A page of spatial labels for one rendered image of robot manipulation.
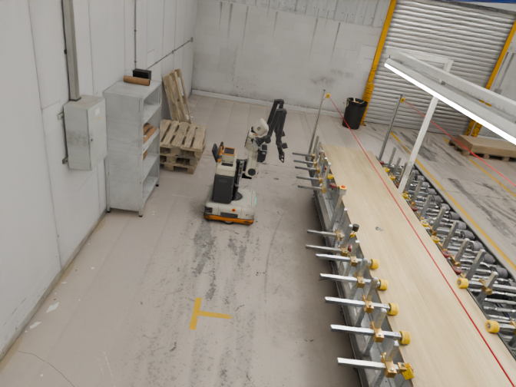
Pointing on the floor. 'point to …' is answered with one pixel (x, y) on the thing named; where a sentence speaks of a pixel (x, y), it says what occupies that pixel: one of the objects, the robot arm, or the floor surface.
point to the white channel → (438, 97)
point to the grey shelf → (131, 143)
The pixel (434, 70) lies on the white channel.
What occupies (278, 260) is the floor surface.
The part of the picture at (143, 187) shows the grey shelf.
